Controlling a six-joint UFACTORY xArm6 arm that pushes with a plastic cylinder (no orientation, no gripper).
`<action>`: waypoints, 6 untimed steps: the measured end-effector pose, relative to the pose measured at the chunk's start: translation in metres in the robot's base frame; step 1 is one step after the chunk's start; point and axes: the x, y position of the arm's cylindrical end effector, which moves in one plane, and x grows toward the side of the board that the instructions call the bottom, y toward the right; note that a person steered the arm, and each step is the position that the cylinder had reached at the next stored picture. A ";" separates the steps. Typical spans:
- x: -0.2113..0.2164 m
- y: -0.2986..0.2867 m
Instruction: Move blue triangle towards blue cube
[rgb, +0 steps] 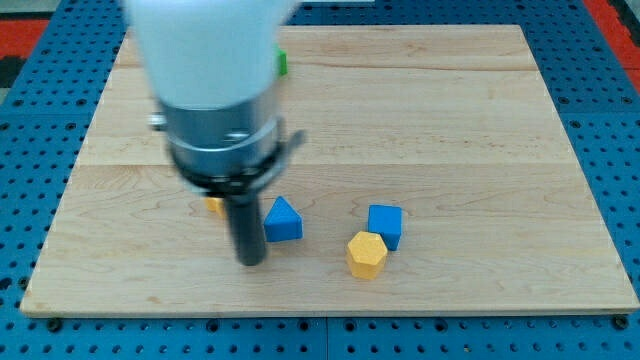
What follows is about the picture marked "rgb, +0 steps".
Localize green block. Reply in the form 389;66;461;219
277;49;288;77

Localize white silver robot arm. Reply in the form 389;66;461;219
123;0;305;266

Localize small yellow block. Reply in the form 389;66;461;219
204;197;226;218

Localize light wooden board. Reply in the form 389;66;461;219
21;25;639;318

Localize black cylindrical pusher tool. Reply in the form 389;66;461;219
224;195;266;266

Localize yellow hexagon block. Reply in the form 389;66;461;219
346;231;388;280

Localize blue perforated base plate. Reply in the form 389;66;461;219
1;1;639;359

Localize blue cube block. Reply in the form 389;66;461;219
367;204;402;251

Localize blue triangle block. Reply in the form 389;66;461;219
264;196;304;242

